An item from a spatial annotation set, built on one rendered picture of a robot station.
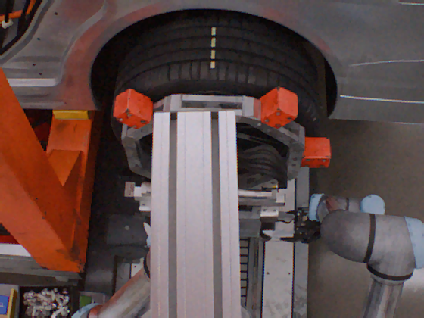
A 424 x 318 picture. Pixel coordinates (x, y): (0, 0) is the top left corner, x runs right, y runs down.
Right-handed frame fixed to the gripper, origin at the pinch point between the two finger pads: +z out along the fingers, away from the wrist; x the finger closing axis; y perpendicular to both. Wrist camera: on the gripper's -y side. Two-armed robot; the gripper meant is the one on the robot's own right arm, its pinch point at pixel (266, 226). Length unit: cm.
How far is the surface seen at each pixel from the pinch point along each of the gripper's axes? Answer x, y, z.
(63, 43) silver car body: -45, 29, 63
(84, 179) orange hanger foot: -19, -16, 61
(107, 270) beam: -3, -70, 61
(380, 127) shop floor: -83, -83, -59
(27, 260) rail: 2, -50, 90
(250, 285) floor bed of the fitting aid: -2, -76, 2
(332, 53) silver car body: -42, 31, -17
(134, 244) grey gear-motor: -7, -44, 46
